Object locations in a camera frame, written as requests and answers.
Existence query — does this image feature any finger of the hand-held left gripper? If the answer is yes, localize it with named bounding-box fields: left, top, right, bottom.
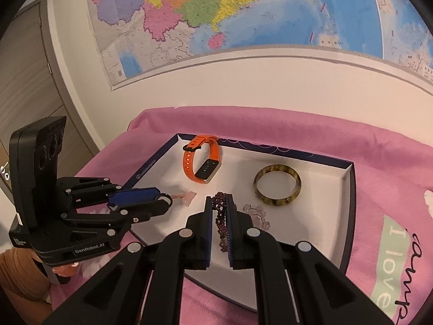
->
left=64, top=176, right=162, bottom=208
left=61, top=192, right=174, bottom=237

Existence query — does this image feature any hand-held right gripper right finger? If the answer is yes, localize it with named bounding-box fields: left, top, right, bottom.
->
left=227, top=194, right=396, bottom=325

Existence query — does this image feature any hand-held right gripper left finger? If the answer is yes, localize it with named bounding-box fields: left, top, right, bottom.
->
left=44, top=196, right=214, bottom=325

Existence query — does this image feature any dark red bead bracelet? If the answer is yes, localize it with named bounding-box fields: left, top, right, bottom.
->
left=211, top=191, right=234, bottom=253

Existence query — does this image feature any clear crystal bead bracelet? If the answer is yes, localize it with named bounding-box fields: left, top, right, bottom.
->
left=242, top=204, right=273, bottom=229

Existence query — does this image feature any small pink hair clip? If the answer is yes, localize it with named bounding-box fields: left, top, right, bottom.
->
left=172, top=191, right=197, bottom=207

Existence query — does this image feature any orange strap smart watch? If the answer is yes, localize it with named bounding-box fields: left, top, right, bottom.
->
left=183, top=135, right=223, bottom=184

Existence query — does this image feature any amber brown bangle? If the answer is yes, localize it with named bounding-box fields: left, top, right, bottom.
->
left=254, top=164, right=301, bottom=207

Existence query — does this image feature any shallow navy cardboard box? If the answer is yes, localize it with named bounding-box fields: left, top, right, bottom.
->
left=120, top=133, right=356, bottom=312

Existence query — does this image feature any person's left forearm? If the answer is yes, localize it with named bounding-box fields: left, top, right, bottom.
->
left=0, top=247, right=55, bottom=303

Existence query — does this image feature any person's left hand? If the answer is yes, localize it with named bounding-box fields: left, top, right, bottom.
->
left=52, top=261, right=80, bottom=278

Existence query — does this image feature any brown wooden door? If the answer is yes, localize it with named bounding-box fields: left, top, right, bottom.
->
left=0, top=0, right=102, bottom=217

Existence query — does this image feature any pink flower printed blanket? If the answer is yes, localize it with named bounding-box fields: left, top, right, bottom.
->
left=73, top=106, right=433, bottom=325

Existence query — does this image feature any colourful wall map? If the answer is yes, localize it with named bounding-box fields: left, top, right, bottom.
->
left=84, top=0, right=433, bottom=92

